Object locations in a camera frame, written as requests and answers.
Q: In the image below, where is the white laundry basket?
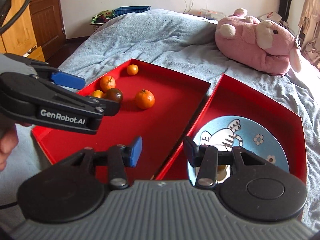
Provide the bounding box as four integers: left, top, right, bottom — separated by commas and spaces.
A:
91, 10, 115, 31

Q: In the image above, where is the mandarin orange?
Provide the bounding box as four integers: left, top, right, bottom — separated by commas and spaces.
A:
135, 89, 155, 109

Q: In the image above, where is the red plate tray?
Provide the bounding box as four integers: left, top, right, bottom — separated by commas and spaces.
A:
153, 75, 307, 181

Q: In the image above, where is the dark wooden door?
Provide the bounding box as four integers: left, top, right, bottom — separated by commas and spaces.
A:
29, 0, 66, 59

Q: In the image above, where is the yellow orange tomato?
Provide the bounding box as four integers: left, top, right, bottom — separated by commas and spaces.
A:
90, 90, 104, 98

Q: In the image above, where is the red fruit tray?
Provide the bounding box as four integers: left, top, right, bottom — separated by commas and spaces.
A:
32, 59, 210, 181

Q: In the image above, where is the pink plush pig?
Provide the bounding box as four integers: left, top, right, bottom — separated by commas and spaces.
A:
215, 8, 303, 75

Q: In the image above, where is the dark green-red tomato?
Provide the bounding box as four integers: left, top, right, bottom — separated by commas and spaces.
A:
106, 88, 123, 102

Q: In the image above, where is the wooden wardrobe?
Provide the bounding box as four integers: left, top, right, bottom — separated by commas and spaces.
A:
1, 0, 45, 62

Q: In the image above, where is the person's left hand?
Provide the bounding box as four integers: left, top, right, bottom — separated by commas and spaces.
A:
1, 122, 31, 172

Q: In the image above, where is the blue cartoon plate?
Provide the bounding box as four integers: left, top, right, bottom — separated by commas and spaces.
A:
193, 115, 290, 172

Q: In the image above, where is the floral curtain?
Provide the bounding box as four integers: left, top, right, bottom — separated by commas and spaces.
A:
298, 0, 319, 70

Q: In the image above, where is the black cable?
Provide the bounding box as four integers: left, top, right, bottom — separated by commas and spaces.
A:
0, 0, 32, 36

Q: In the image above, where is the small orange kumquat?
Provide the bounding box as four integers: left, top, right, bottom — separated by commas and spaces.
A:
126, 64, 139, 76

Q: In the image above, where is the mandarin with stem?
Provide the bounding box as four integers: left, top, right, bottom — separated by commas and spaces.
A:
100, 75, 116, 92

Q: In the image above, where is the blue plastic basket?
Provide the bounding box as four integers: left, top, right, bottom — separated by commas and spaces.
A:
113, 5, 151, 17

